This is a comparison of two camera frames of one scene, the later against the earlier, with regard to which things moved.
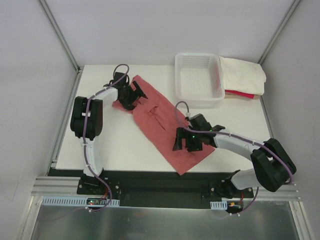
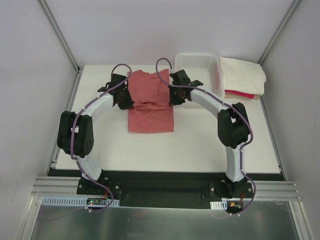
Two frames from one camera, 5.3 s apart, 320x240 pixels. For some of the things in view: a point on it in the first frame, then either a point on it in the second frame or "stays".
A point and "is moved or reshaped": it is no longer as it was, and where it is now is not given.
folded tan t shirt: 238,97 stays
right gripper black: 186,141 to 173,97
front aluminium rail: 50,186 stays
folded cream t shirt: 243,76 stays
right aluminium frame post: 288,16 stays
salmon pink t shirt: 161,122 is moved or reshaped
